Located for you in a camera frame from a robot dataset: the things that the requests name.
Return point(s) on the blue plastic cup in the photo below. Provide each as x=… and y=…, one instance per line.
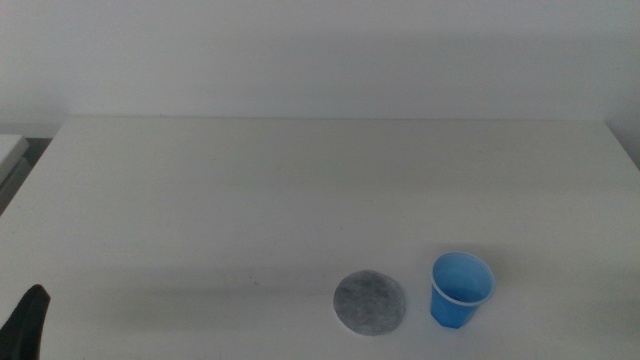
x=452, y=309

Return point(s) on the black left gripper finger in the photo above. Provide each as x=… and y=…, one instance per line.
x=24, y=330

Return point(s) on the round grey felt cup mat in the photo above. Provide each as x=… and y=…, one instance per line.
x=369, y=303

